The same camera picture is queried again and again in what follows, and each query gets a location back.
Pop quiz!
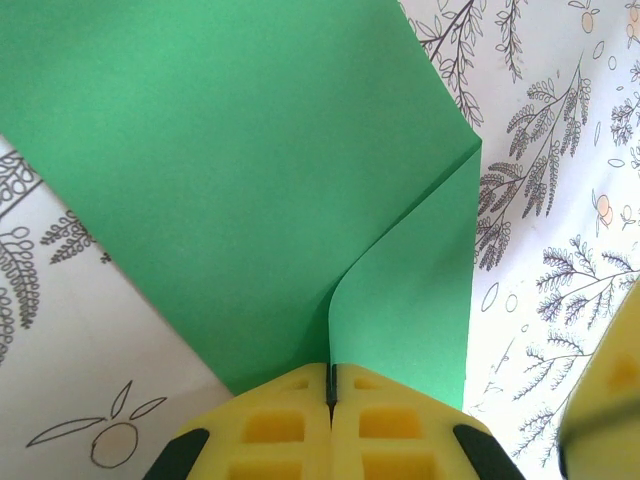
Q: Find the floral patterned table cover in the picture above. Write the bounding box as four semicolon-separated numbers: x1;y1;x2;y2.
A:
0;0;640;480

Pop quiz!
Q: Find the green paper sheet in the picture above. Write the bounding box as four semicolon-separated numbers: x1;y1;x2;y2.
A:
0;0;484;411

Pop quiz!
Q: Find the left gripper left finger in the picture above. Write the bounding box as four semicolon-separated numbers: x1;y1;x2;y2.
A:
144;362;334;480

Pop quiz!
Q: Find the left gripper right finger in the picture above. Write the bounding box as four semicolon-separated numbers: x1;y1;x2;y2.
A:
327;363;524;480

